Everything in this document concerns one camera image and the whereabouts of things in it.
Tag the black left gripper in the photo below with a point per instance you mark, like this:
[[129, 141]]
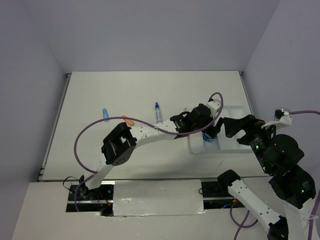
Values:
[[213, 130]]

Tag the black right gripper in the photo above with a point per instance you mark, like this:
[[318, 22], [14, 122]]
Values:
[[231, 124]]

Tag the blue paint jar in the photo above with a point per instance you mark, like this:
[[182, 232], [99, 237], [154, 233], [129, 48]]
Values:
[[207, 138]]

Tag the clear blue spray bottle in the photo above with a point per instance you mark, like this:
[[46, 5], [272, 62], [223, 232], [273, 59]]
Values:
[[158, 113]]

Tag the orange highlighter cap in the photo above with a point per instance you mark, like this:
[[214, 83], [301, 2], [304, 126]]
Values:
[[128, 121]]

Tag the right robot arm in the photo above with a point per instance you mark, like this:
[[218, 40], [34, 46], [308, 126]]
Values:
[[278, 155]]

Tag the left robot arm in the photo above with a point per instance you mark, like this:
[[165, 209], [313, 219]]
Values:
[[119, 144]]

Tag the clear plastic organizer tray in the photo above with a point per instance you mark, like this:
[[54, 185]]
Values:
[[222, 144]]

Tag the blue highlighter cap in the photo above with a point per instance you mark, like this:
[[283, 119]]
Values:
[[105, 114]]

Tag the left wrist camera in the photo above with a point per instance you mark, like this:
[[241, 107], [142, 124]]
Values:
[[214, 106]]

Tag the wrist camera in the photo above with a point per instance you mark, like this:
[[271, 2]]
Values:
[[282, 119], [214, 106]]

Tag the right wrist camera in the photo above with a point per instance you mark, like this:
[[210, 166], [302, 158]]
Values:
[[282, 119]]

